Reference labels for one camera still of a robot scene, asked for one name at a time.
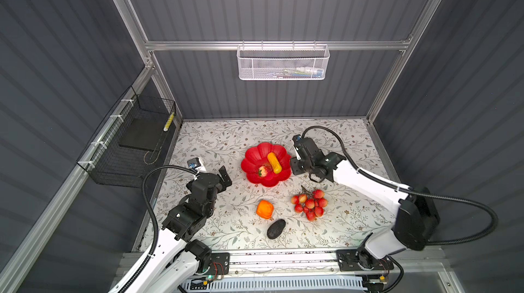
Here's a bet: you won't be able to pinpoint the black pad in basket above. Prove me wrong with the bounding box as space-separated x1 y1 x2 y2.
119 119 165 152

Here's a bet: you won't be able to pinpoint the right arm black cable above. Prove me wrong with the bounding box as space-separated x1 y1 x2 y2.
300 125 499 293

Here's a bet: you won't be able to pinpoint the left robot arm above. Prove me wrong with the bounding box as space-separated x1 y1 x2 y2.
110 158 232 292

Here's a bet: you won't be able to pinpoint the yellow marker pen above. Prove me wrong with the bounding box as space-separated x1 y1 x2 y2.
163 112 175 132

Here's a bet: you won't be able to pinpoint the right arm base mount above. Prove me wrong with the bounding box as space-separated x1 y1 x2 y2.
335 249 394 272

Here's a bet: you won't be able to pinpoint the yellow corn-like fruit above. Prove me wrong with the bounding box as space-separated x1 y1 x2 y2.
267 152 282 174

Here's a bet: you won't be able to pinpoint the black wire basket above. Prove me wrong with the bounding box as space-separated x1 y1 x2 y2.
77 88 177 188

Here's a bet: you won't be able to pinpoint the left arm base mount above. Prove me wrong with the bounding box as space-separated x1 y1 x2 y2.
195 253 231 276

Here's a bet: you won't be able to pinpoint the red-yellow strawberry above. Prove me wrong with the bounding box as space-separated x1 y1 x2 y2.
258 165 272 178

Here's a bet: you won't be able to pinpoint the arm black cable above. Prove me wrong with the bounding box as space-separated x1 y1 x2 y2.
116 165 201 293
300 125 499 293

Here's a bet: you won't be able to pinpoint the red lychee bunch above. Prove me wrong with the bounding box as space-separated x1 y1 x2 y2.
290 187 328 221

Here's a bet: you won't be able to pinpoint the items in white basket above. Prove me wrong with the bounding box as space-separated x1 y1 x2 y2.
266 66 325 80

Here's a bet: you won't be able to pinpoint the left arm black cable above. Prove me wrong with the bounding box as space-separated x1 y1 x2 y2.
116 165 201 293

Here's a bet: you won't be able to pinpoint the aluminium rail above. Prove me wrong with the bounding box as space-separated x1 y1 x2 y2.
122 247 445 277

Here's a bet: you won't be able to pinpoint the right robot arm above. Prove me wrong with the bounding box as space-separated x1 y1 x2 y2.
290 135 439 264

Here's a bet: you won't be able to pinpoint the white wire mesh basket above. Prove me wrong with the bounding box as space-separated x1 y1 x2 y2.
236 44 330 81

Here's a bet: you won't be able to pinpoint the red flower-shaped fruit bowl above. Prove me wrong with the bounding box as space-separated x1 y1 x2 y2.
241 142 291 187

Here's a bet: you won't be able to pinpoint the dark avocado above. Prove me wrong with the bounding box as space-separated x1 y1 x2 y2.
266 219 287 240

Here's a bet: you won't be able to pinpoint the orange bell pepper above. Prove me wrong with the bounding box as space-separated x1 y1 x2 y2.
256 200 274 220

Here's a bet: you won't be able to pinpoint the white perforated vent strip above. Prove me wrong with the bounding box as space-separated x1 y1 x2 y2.
180 275 368 292

